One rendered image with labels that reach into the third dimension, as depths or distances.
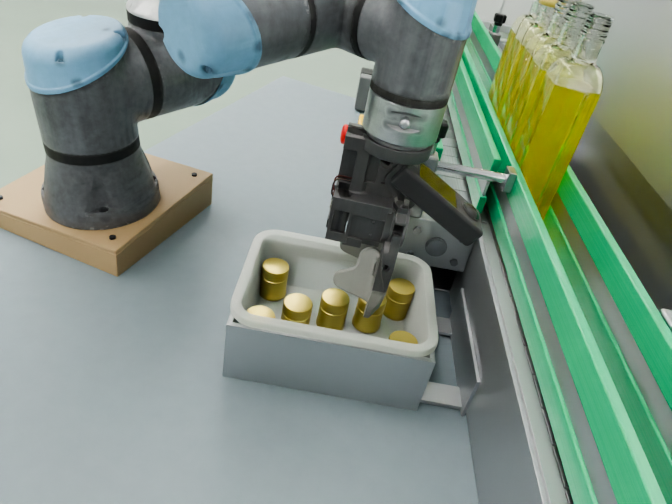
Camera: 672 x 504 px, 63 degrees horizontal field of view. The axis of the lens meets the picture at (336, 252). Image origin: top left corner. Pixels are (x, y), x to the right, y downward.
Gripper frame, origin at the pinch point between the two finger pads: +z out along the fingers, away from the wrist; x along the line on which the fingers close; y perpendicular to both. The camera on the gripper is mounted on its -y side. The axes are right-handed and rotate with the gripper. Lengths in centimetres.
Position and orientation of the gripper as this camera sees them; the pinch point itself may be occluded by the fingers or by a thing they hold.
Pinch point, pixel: (375, 294)
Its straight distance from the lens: 66.3
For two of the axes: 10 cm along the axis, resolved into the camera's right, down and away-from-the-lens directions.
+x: -1.1, 5.6, -8.2
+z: -1.7, 8.0, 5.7
